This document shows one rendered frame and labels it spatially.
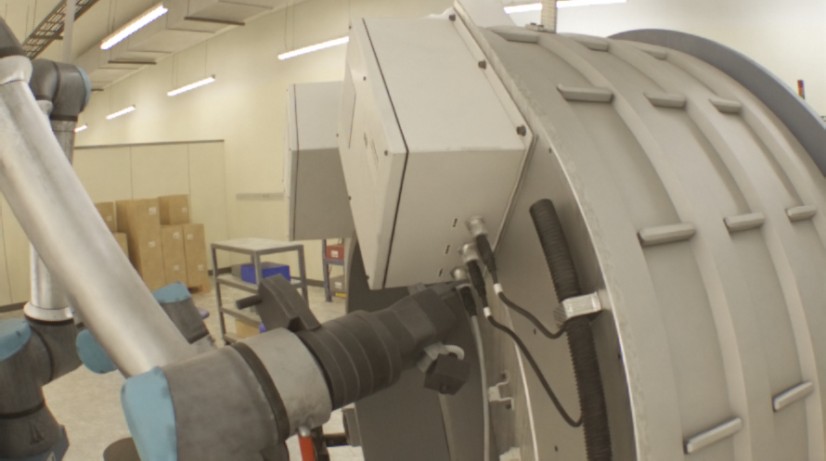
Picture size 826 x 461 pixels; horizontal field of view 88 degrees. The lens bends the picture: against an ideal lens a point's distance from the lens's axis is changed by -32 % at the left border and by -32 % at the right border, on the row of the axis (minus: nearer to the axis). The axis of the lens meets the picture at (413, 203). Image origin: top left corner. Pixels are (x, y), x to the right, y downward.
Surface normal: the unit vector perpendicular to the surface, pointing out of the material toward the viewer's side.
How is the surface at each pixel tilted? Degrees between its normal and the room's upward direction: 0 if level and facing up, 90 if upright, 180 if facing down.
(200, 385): 37
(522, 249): 90
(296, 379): 68
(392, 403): 78
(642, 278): 56
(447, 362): 44
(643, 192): 49
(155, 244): 90
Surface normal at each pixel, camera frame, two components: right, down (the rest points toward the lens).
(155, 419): 0.41, -0.53
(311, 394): 0.62, -0.12
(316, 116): 0.18, -0.53
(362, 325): 0.13, -0.88
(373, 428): 0.22, -0.32
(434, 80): 0.14, -0.70
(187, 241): 0.82, 0.00
